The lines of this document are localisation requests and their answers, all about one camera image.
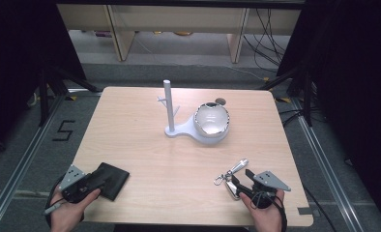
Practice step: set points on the silver key bunch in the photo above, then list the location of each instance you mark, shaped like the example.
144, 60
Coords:
238, 167

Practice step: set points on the dark round table hole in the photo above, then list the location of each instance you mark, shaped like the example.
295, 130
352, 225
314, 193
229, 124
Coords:
220, 101

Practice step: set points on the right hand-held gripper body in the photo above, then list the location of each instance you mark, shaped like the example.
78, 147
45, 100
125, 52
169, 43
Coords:
266, 185

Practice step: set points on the person's right hand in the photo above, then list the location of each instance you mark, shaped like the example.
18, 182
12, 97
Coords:
269, 219

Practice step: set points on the metal floor rail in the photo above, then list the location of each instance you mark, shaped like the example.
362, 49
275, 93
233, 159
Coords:
327, 167
21, 167

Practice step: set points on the white stand with hooks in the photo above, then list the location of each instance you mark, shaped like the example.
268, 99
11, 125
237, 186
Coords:
169, 106

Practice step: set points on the black metal stand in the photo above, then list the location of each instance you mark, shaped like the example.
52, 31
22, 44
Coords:
44, 96
307, 96

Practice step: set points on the person's left hand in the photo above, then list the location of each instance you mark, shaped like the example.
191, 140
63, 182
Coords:
66, 216

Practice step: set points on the light wooden desk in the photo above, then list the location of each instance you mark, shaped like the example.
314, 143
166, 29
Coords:
179, 16

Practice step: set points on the black cloth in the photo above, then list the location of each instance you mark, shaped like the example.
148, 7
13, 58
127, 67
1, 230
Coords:
116, 180

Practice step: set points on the white bowl with silver rim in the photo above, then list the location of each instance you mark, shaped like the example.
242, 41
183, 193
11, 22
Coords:
211, 121

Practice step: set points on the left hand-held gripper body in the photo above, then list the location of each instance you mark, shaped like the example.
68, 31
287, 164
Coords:
77, 188

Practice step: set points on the black curtain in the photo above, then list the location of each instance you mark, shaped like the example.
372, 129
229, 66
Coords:
356, 80
14, 64

